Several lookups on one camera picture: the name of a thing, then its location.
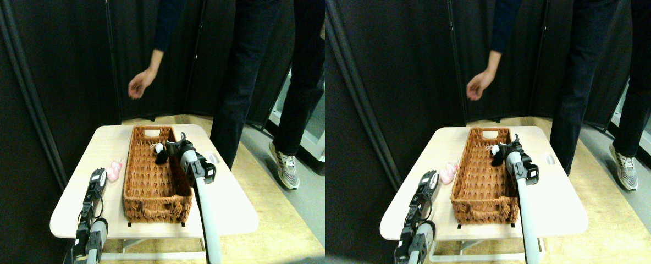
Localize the person's hand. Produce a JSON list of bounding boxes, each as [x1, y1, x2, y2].
[[466, 68, 498, 102], [128, 67, 159, 101]]

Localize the low white table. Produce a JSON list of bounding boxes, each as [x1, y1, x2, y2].
[[49, 124, 259, 260], [379, 126, 589, 262]]

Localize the grey curtain stand pole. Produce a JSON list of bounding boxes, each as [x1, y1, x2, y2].
[[325, 0, 404, 192], [0, 0, 68, 190]]

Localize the pink toy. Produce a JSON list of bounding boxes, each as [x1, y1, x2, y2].
[[106, 159, 123, 183], [440, 161, 459, 185]]

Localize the person's legs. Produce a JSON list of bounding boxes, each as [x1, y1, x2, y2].
[[550, 0, 651, 192], [210, 0, 326, 191]]

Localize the brown wicker basket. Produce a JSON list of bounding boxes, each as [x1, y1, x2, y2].
[[451, 128, 521, 226], [123, 126, 193, 223]]

